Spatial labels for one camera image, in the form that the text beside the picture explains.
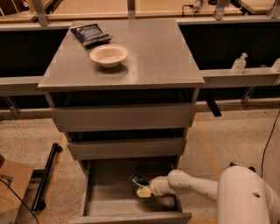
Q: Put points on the green soda can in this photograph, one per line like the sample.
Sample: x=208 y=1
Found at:
x=138 y=182

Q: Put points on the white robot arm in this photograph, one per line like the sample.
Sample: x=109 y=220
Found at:
x=242 y=196

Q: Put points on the clear sanitizer bottle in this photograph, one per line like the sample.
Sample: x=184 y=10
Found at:
x=239 y=64

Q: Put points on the grey bottom drawer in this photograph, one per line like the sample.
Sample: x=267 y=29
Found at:
x=110 y=198

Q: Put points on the black bar on floor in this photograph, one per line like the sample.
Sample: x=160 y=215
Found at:
x=43 y=176

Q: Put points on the white paper bowl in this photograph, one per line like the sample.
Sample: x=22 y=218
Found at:
x=109 y=55

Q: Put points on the black stand base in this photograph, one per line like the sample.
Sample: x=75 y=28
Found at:
x=251 y=167

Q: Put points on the grey middle drawer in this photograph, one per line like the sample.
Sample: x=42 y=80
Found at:
x=140 y=148

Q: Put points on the blue chip bag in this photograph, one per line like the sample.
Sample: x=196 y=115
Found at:
x=90 y=34

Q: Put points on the grey drawer cabinet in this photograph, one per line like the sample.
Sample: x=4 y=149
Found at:
x=157 y=70

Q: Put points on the grey top drawer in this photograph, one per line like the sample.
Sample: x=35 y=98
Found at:
x=139 y=117

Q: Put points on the brown cardboard box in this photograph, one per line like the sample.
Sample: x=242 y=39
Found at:
x=14 y=180

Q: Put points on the grey drawer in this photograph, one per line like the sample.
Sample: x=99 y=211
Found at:
x=110 y=198
x=140 y=148
x=139 y=117

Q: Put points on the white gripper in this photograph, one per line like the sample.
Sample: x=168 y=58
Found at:
x=156 y=185

